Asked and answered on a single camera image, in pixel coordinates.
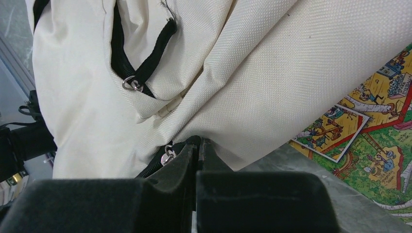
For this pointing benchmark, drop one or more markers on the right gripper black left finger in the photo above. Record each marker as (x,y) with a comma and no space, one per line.
(159,200)

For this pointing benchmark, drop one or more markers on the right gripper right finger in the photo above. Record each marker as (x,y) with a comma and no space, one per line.
(258,201)

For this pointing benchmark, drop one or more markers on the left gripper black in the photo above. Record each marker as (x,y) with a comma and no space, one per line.
(20,142)

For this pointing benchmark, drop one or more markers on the beige canvas backpack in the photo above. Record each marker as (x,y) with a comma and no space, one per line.
(118,79)

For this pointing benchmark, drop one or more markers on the green book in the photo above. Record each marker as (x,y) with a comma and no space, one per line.
(366,139)

